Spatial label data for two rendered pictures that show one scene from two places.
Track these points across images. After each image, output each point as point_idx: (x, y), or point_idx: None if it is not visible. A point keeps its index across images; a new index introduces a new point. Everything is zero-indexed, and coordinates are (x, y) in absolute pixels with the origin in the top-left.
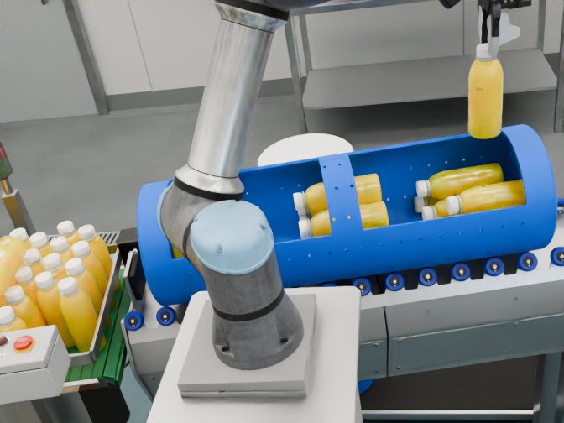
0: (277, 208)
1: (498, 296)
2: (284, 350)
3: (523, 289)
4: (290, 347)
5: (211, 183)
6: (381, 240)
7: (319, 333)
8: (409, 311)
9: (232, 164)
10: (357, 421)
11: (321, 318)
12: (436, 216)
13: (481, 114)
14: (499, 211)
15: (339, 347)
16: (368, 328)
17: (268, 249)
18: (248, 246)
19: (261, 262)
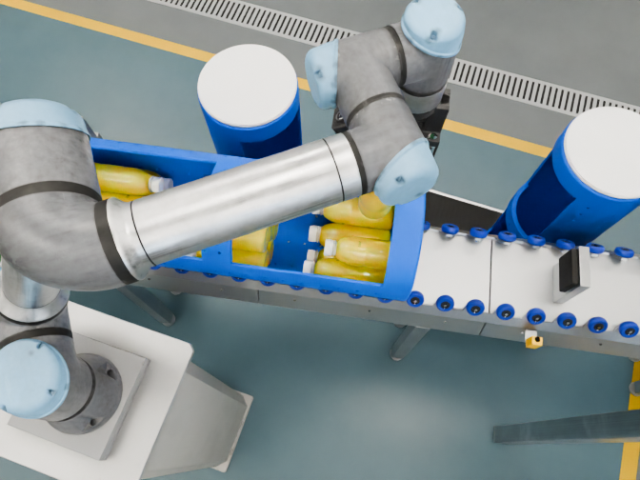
0: (188, 168)
1: (354, 306)
2: (90, 430)
3: (377, 307)
4: (98, 426)
5: (21, 313)
6: (247, 273)
7: (141, 392)
8: (279, 295)
9: (43, 300)
10: (183, 413)
11: (150, 374)
12: (318, 239)
13: (367, 205)
14: (357, 283)
15: (150, 414)
16: (243, 296)
17: (60, 400)
18: (30, 411)
19: (50, 412)
